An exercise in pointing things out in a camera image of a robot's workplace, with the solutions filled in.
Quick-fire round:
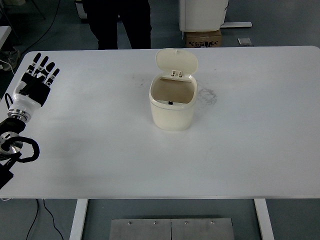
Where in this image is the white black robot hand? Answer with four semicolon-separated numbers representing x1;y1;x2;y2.
11;52;61;112

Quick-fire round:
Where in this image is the cream lidded trash bin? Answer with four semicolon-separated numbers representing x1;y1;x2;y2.
148;48;199;132

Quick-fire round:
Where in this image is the grey shoe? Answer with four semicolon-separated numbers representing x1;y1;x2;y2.
0;48;21;72

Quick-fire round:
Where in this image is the small white side table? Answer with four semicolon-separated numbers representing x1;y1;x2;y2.
0;25;12;49

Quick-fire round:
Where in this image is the dark stand leg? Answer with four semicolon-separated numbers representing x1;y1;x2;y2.
31;0;47;21

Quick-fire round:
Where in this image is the person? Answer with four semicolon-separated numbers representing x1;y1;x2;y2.
84;0;153;50

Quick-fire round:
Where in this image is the white table leg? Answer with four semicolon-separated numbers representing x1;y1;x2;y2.
254;198;276;240
69;198;89;240

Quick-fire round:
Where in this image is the brown cardboard box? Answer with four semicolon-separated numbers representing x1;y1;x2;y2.
183;29;223;48

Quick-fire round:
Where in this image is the grey metal plate with screws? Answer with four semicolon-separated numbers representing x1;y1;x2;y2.
170;217;235;240
109;218;172;240

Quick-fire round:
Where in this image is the white appliance cabinet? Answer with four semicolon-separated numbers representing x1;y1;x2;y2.
178;0;230;33

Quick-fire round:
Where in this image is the white table foot bar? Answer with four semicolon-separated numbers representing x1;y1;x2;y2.
220;22;253;29

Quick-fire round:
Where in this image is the long black floor cable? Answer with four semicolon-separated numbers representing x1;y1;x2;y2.
17;0;62;55

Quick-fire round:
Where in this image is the thin black floor cable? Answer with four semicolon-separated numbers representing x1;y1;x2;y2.
26;198;40;240
43;198;64;240

